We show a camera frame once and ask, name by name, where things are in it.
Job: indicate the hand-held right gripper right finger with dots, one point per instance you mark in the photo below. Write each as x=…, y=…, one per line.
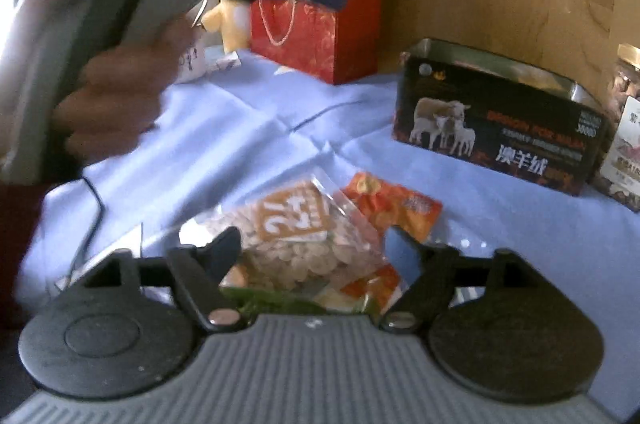
x=402, y=254

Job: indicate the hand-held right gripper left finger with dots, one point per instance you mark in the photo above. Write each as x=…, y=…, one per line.
x=225, y=249

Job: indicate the clear snack packet orange label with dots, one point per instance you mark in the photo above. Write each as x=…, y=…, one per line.
x=300, y=249

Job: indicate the black tin box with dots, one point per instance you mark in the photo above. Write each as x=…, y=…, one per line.
x=500, y=139

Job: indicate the person's left hand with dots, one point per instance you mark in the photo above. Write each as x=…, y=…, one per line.
x=115, y=99

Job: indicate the yellow plush toy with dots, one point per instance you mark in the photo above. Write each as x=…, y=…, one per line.
x=230, y=22

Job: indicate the red gift bag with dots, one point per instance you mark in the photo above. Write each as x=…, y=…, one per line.
x=330, y=39

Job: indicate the green snack packet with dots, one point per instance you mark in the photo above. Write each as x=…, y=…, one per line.
x=270, y=301

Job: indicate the small white packet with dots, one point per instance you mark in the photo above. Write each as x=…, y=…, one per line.
x=192, y=62

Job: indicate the small white box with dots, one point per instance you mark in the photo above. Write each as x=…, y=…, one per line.
x=225, y=63

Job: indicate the light blue cloth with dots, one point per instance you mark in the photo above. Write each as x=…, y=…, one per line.
x=225, y=144

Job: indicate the clear jar of nuts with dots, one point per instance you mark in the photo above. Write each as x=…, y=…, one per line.
x=625, y=144

